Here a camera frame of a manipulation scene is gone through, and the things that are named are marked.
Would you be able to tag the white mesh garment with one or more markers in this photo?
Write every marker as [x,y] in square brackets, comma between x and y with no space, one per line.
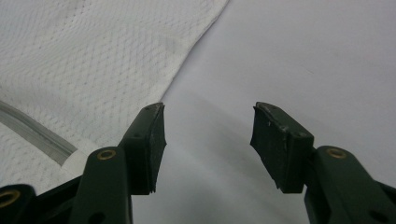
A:
[81,68]

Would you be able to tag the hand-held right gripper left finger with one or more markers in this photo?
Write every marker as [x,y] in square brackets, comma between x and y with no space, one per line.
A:
[144,149]

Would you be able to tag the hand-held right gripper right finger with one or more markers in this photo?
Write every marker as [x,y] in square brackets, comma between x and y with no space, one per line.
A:
[286,149]

